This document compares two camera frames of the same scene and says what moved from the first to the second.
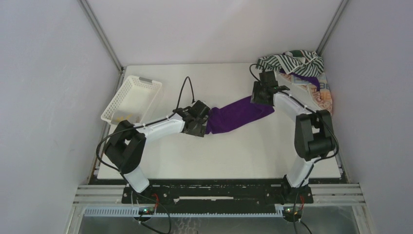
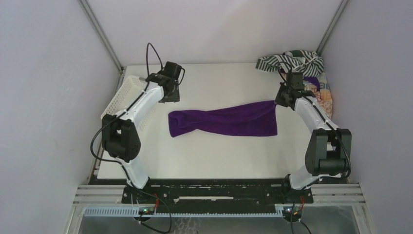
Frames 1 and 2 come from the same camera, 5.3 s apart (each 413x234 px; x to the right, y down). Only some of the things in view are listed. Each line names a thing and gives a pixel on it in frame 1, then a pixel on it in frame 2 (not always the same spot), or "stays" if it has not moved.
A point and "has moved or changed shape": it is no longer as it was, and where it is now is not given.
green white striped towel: x=307 y=63 stays
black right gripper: x=261 y=98 -> x=282 y=99
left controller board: x=145 y=210 stays
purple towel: x=220 y=119 has moved or changed shape
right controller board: x=288 y=213 stays
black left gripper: x=200 y=131 -> x=176 y=97
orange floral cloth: x=323 y=97 stays
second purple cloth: x=312 y=80 stays
